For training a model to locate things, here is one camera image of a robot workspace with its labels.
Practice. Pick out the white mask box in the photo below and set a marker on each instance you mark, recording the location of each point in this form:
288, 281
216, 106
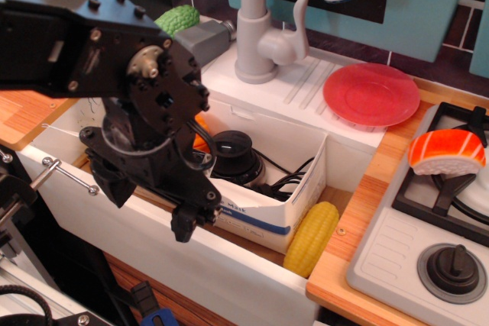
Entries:
269, 212

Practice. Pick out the teal cabinet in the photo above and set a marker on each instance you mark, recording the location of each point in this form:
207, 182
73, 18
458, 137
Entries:
411, 28

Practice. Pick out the yellow toy corn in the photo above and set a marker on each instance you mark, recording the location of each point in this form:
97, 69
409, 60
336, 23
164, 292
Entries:
312, 236

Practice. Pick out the green textured toy vegetable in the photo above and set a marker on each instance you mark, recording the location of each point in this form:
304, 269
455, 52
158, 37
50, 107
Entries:
178, 19

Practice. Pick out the black round device with cable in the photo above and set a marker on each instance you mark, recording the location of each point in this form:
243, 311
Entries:
237, 161

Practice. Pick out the grey metal block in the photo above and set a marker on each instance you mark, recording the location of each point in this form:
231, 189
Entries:
208, 40

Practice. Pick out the black stove knob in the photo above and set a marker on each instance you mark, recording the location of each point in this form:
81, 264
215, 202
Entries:
452, 273

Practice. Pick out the black stove grate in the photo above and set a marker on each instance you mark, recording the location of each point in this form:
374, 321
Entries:
446, 182

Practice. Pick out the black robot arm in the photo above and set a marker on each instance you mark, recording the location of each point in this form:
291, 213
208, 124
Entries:
150, 87

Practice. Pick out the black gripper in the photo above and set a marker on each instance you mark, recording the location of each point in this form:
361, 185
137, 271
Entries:
155, 153

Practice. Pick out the grey toy faucet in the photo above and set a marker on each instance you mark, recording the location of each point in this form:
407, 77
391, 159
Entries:
262, 48

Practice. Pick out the blue black clamp handle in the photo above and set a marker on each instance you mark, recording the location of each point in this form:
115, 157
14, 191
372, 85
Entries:
147, 305

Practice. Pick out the metal clamp with handle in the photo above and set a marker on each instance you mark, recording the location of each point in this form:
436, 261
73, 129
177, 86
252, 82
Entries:
16, 193

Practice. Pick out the salmon sushi toy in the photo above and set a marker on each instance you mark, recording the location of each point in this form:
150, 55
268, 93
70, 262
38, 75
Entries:
447, 151

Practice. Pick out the white toy sink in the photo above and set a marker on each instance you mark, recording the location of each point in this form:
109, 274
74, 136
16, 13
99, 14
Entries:
289, 121

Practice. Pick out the red plastic plate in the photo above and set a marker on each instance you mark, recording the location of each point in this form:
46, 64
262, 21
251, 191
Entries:
371, 94

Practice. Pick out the orange toy piece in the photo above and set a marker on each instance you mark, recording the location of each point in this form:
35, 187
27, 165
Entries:
199, 143

